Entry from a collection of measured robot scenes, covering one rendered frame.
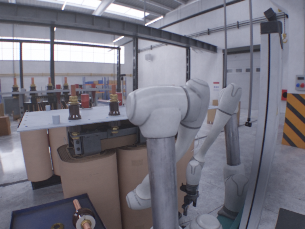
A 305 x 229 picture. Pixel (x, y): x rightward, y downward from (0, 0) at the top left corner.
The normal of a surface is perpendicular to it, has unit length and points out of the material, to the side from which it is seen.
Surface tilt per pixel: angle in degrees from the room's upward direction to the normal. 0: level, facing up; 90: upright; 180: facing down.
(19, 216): 0
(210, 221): 6
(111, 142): 90
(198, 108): 108
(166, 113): 86
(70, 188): 90
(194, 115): 119
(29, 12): 90
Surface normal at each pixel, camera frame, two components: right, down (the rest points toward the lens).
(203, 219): 0.17, -0.98
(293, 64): -0.80, 0.09
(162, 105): 0.37, 0.04
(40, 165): 0.64, 0.11
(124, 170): -0.38, 0.14
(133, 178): 0.10, 0.15
